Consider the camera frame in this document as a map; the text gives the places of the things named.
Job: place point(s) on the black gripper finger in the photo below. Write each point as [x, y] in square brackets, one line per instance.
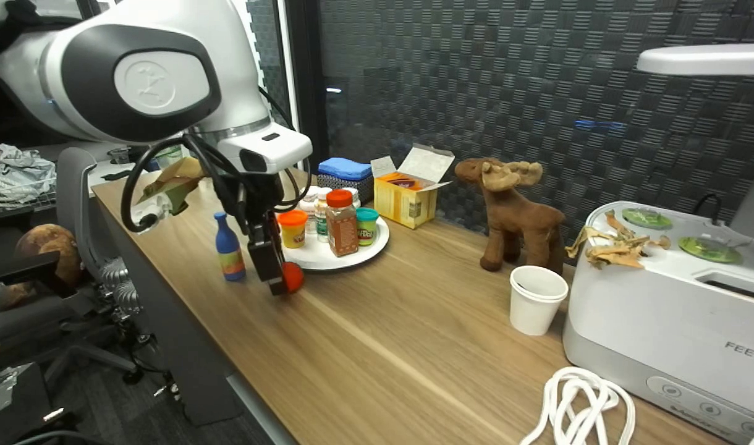
[257, 254]
[275, 263]

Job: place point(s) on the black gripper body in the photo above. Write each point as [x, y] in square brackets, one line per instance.
[254, 201]

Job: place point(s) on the red toy strawberry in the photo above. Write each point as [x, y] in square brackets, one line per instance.
[292, 277]

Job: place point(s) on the blue toy bottle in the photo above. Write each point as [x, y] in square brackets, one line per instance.
[229, 249]

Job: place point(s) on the yellow tub orange lid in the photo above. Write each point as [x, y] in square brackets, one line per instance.
[292, 231]

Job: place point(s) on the spice jar red lid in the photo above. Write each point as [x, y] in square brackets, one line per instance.
[341, 226]

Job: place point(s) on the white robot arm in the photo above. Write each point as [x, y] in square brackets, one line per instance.
[144, 75]

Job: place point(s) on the white paper plate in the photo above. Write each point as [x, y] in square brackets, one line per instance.
[352, 254]

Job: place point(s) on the blue sponge on grey box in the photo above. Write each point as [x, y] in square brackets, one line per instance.
[358, 190]

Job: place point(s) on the open yellow cardboard box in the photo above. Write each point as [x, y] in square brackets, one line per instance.
[403, 201]

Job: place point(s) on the brown plush toy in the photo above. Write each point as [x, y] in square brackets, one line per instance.
[54, 247]

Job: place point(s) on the black office chair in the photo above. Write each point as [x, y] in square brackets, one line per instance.
[54, 329]

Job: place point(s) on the brown plush moose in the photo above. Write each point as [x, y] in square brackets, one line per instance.
[515, 223]

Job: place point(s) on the grey crumpled cloth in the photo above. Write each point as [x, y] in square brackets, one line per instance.
[12, 175]

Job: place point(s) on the white paper cup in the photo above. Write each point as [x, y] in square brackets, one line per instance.
[536, 304]

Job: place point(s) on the dried brown leaves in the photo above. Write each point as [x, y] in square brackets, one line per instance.
[613, 247]

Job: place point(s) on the white planter appliance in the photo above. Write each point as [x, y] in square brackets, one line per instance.
[664, 329]

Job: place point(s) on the white lamp hood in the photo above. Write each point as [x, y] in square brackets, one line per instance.
[706, 59]

